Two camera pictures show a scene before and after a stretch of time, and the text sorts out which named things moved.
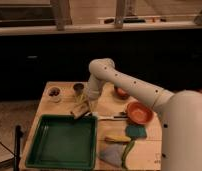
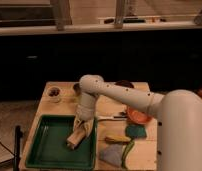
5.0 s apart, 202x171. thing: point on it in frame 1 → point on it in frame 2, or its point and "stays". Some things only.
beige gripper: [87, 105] → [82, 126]
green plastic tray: [64, 142] stays
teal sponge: [136, 131] stays
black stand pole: [18, 136] stays
